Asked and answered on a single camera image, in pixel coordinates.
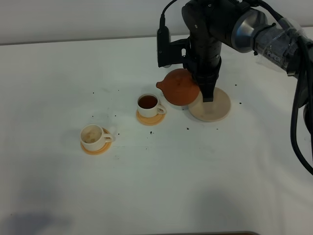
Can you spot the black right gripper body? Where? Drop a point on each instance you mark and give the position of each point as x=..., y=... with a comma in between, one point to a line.
x=202, y=57

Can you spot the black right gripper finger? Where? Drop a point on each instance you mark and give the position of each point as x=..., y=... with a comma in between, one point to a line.
x=206, y=86

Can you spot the brown clay teapot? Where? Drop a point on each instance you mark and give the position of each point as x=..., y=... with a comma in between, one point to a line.
x=178, y=87

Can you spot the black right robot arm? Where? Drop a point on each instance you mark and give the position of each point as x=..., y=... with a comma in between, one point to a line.
x=249, y=25

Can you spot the beige teapot saucer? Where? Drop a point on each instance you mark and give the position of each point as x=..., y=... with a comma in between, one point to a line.
x=213, y=111

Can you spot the orange coaster near teapot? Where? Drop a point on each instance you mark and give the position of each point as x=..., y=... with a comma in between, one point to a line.
x=151, y=121

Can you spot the white teacup near teapot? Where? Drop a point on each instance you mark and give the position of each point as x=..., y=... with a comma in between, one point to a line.
x=149, y=106

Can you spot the orange coaster far left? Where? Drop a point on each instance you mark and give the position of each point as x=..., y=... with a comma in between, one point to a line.
x=95, y=151

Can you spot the white teacup far left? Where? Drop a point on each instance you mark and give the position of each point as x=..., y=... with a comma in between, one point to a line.
x=94, y=138

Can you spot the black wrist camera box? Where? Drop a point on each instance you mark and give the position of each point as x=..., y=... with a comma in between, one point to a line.
x=171, y=53

